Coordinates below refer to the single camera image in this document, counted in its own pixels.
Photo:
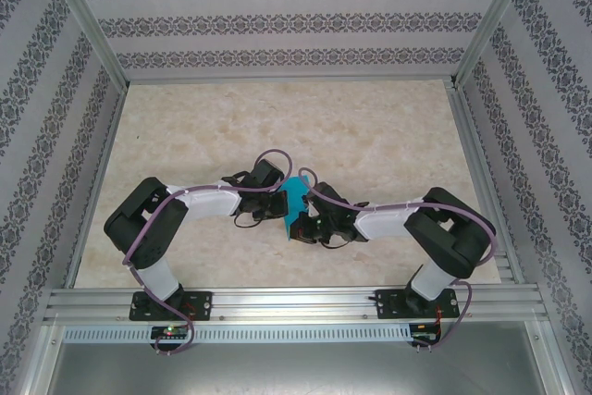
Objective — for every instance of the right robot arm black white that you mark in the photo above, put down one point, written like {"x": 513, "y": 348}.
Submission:
{"x": 448, "y": 238}

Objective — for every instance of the aluminium frame crossbar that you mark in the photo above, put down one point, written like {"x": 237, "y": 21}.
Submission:
{"x": 291, "y": 79}

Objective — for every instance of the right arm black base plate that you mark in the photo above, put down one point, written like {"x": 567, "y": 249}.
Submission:
{"x": 388, "y": 304}

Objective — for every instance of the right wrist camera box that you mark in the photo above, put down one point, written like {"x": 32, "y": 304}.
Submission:
{"x": 327, "y": 196}

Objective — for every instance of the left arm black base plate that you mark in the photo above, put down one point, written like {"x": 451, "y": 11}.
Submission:
{"x": 201, "y": 304}

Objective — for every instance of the blue paper sheet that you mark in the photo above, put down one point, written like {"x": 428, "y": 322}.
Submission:
{"x": 295, "y": 196}

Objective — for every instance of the aluminium mounting rail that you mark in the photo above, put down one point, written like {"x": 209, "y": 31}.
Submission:
{"x": 296, "y": 304}

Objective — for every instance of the aluminium side rail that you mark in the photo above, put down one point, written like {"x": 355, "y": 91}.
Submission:
{"x": 476, "y": 159}
{"x": 96, "y": 187}

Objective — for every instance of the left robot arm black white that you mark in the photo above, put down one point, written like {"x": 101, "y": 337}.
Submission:
{"x": 139, "y": 228}

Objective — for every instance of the aluminium frame post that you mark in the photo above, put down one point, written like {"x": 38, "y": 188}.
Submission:
{"x": 44, "y": 362}
{"x": 550, "y": 362}
{"x": 496, "y": 11}
{"x": 82, "y": 11}

